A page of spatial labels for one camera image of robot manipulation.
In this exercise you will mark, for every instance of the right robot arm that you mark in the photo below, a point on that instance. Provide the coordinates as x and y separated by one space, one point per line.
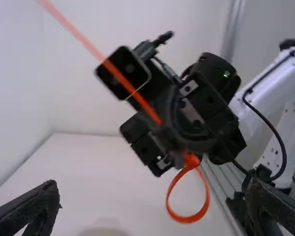
260 81

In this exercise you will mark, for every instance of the silver rails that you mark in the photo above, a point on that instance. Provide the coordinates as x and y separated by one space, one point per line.
218 182

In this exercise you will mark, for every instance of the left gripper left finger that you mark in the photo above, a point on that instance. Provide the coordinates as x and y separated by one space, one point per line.
27 211

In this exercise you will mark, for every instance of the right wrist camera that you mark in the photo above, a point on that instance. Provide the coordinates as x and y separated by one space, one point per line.
127 66

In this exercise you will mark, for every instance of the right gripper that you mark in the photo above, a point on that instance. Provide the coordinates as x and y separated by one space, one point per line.
147 150

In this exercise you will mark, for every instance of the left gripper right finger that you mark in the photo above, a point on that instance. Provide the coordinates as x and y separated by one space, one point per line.
273 211

